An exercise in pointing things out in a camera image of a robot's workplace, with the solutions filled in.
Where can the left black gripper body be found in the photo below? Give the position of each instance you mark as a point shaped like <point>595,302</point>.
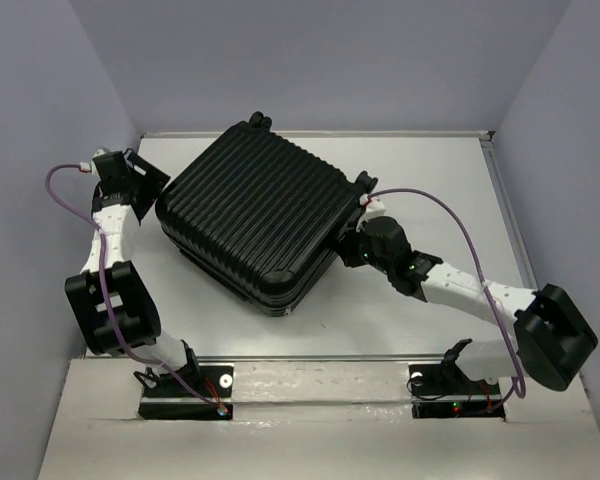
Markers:
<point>130,182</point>

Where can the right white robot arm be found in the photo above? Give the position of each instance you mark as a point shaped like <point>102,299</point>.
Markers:
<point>545,337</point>

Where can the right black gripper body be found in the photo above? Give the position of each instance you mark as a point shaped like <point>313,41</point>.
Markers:
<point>359,251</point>

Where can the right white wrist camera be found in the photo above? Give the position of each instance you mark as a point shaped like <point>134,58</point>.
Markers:
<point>373,207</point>

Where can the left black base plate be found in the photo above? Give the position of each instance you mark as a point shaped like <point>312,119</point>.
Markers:
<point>163,398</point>

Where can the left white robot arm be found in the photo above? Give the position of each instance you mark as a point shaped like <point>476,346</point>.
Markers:
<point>113,308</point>

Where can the black hard-shell suitcase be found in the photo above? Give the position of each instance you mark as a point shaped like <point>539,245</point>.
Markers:
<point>261,215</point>

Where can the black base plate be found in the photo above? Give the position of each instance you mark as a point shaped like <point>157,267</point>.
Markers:
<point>441,393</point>
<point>163,398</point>

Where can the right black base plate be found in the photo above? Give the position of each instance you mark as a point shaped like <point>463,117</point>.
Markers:
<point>441,393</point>

